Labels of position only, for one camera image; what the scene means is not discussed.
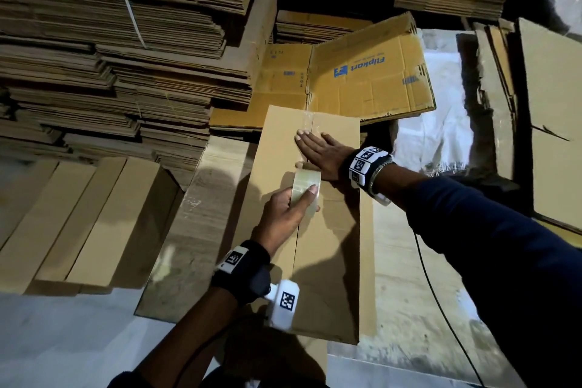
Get person's right hand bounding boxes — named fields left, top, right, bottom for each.
left=293, top=129, right=358, bottom=182

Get person's left hand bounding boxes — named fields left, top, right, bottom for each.
left=251, top=183, right=321, bottom=259

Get clear tape roll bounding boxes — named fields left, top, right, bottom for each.
left=289, top=169, right=323, bottom=213

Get person's right forearm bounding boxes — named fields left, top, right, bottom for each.
left=373, top=163, right=582, bottom=388

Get person's left forearm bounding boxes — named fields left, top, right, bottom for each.
left=107, top=287, right=242, bottom=388

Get pile of brown cartons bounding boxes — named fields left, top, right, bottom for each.
left=473, top=18, right=582, bottom=239

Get stacks of flat cardboard bundles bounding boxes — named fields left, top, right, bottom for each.
left=0, top=0, right=524, bottom=186

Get plywood work board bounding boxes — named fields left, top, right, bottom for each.
left=135, top=135, right=529, bottom=388

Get yellow carton with blue print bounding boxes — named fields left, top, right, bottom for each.
left=307, top=11, right=438, bottom=125

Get white plastic sack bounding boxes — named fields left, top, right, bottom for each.
left=391, top=30, right=478, bottom=175

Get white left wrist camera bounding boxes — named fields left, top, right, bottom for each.
left=266, top=278, right=301, bottom=332

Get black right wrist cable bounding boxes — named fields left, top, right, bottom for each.
left=411, top=229, right=487, bottom=388

